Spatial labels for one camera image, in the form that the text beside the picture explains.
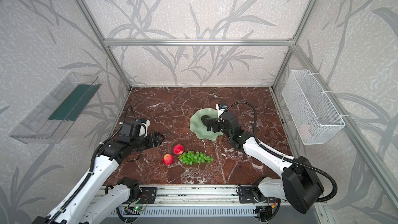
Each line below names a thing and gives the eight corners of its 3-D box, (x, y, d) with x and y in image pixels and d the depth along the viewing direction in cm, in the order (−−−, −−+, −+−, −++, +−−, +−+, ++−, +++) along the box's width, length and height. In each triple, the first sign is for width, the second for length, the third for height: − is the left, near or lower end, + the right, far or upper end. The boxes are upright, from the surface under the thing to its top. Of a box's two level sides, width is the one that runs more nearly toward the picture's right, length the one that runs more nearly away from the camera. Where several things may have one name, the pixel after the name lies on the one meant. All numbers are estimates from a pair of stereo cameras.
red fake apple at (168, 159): (164, 165, 85) (162, 162, 81) (165, 157, 88) (163, 153, 84) (173, 165, 85) (171, 162, 81) (174, 157, 88) (172, 153, 84)
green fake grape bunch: (178, 165, 84) (176, 162, 81) (179, 154, 88) (178, 150, 85) (213, 165, 85) (213, 162, 81) (212, 154, 88) (213, 151, 85)
